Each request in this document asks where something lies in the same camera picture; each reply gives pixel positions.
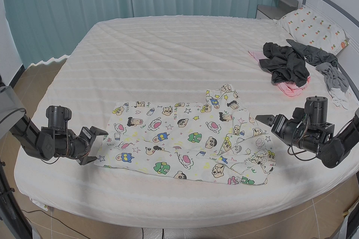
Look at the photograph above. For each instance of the grey bedside table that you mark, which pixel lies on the grey bedside table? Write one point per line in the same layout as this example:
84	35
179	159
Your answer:
270	12

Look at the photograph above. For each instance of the white printed pyjama top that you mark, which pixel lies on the white printed pyjama top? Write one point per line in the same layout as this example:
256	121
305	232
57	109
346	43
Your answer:
174	142

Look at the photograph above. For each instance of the white printed pillow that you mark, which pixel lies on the white printed pillow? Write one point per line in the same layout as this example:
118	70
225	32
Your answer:
311	26

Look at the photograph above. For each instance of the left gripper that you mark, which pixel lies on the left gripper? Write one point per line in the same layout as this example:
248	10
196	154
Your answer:
75	148

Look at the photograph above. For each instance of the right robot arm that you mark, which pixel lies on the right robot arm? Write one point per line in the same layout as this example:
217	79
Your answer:
339	148

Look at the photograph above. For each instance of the bed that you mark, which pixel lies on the bed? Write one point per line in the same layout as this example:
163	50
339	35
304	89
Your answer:
168	64

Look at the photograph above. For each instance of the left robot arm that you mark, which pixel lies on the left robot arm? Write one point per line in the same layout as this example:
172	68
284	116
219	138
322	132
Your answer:
30	139

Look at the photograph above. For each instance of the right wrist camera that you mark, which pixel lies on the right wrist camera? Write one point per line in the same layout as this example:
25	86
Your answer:
299	114

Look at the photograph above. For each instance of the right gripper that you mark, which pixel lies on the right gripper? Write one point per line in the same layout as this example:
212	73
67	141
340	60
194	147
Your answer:
297	134

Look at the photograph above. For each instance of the pink garment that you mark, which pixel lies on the pink garment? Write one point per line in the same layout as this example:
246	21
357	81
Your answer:
291	90

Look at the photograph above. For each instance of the dark grey garment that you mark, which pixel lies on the dark grey garment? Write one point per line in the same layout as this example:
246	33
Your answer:
317	54

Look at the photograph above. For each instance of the black garment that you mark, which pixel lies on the black garment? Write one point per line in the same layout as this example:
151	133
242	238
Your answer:
291	67

